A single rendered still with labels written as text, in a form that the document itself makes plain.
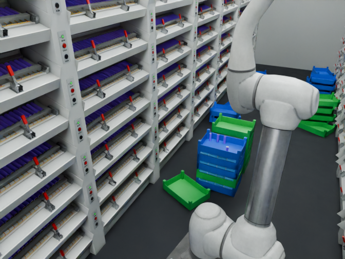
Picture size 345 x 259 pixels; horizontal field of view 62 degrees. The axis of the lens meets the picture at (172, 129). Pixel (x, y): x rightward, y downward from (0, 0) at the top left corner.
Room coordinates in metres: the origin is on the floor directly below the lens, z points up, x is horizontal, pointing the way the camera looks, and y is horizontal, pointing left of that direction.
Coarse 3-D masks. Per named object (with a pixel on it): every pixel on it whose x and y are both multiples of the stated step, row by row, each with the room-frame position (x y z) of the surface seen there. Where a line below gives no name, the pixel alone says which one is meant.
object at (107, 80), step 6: (132, 66) 1.70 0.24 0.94; (120, 72) 1.58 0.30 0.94; (126, 72) 1.62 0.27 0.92; (132, 72) 1.65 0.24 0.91; (108, 78) 1.48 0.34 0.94; (114, 78) 1.52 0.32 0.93; (96, 84) 1.39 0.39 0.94; (102, 84) 1.42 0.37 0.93; (84, 90) 1.31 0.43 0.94; (90, 90) 1.34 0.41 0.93
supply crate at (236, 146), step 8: (208, 136) 1.87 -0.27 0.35; (216, 136) 1.86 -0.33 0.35; (200, 144) 1.71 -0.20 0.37; (208, 144) 1.79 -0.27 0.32; (216, 144) 1.79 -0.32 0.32; (224, 144) 1.79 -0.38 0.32; (232, 144) 1.79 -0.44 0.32; (240, 144) 1.78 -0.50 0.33; (208, 152) 1.68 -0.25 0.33; (216, 152) 1.65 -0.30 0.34; (224, 152) 1.63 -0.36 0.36; (232, 152) 1.61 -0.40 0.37; (240, 152) 1.59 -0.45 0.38
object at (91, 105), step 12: (132, 60) 1.78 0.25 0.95; (144, 72) 1.72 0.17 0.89; (108, 84) 1.47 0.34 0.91; (120, 84) 1.50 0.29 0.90; (132, 84) 1.56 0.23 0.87; (84, 96) 1.30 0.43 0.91; (96, 96) 1.33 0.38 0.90; (108, 96) 1.36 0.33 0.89; (84, 108) 1.20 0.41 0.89; (96, 108) 1.27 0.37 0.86
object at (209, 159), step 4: (244, 152) 1.74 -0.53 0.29; (200, 156) 1.70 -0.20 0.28; (204, 156) 1.69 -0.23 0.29; (208, 156) 1.68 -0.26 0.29; (204, 160) 1.69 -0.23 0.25; (208, 160) 1.68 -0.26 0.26; (212, 160) 1.67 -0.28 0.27; (216, 160) 1.65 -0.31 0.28; (220, 160) 1.64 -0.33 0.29; (224, 160) 1.63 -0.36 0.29; (236, 160) 1.59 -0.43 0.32; (240, 160) 1.63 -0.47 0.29; (216, 164) 1.65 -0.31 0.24; (220, 164) 1.64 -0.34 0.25; (224, 164) 1.63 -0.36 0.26; (228, 164) 1.61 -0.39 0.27; (232, 164) 1.60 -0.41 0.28; (236, 164) 1.59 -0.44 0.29; (232, 168) 1.60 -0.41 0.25; (236, 168) 1.59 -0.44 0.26
